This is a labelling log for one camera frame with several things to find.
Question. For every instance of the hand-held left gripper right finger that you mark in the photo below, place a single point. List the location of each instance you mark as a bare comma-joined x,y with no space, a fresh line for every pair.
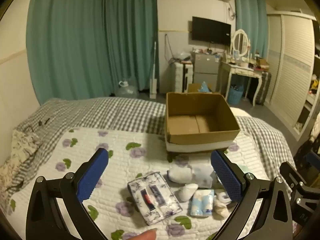
226,177

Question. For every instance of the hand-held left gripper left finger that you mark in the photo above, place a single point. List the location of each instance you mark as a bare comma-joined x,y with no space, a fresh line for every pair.
92,177

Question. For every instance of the brown cardboard box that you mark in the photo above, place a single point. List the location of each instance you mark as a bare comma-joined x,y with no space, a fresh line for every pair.
200,126

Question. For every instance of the blue plastic basket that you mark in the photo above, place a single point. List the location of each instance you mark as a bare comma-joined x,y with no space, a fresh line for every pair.
236,95

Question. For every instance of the black wall television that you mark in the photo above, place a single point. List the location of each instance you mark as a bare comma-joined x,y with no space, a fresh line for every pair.
211,31

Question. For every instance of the white socks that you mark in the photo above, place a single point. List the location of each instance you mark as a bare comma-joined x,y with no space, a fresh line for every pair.
222,205

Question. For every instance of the white louvred wardrobe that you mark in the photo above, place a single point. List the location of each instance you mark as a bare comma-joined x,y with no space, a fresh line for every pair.
292,67

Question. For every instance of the small cardboard box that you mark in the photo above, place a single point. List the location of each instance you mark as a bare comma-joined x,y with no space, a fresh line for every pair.
192,88

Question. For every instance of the floral pillow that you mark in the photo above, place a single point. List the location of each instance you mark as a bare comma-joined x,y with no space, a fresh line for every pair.
22,145

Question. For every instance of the white oval vanity mirror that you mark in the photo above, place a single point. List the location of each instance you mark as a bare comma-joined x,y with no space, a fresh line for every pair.
240,42

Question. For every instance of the wide teal curtain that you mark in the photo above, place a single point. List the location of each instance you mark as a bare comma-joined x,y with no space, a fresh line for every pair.
87,42

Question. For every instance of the floral tissue pack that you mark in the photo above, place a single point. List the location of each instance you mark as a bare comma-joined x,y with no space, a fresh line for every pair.
155,205

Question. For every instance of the white stick mop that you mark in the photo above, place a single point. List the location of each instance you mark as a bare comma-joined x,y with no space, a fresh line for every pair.
153,87

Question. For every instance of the white dressing table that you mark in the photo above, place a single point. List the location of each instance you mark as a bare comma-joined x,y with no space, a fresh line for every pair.
237,71

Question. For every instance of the grey checked stool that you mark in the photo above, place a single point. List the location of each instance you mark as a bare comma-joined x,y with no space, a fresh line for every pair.
265,87

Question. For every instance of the person's left hand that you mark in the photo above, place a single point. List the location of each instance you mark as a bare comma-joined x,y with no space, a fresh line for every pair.
146,235

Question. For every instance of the grey checked bed sheet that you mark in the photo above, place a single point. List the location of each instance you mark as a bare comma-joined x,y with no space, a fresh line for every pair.
100,112

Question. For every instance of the blue plastic bag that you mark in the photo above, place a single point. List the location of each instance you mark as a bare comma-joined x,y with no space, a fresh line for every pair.
203,87

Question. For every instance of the white floral quilt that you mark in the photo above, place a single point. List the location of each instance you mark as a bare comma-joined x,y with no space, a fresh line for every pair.
120,170

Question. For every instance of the clear water jug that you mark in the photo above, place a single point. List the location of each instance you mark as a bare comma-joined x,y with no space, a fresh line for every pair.
126,91

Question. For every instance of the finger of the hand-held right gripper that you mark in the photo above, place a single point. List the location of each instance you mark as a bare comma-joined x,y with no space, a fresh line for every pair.
291,175
309,158

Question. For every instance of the white plastic drawer unit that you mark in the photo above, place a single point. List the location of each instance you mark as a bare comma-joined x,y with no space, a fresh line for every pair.
178,77

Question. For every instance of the narrow teal curtain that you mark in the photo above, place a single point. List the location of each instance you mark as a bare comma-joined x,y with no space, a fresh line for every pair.
246,12

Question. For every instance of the white sock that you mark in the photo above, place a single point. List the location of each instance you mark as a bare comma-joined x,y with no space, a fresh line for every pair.
187,192

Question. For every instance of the grey mini fridge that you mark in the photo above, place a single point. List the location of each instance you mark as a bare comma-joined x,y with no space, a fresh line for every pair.
205,67

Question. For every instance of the white fluffy towel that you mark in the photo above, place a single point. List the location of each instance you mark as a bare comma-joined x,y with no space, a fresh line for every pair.
181,175

